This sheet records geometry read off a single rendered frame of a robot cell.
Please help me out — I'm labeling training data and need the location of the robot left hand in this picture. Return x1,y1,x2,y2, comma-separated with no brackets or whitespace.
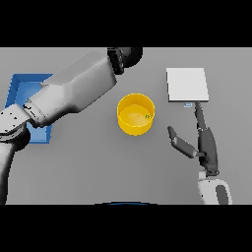
106,47,144,75

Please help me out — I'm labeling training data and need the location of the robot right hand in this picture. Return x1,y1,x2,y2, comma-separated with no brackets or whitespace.
166,100,221,177

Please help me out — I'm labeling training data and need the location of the yellow bowl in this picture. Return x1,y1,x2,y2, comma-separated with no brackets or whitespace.
116,93,156,137

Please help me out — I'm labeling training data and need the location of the pale square measuring scale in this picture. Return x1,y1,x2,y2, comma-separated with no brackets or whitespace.
165,67,210,108

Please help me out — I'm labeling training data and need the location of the blue tray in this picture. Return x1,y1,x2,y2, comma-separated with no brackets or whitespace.
4,73,54,144

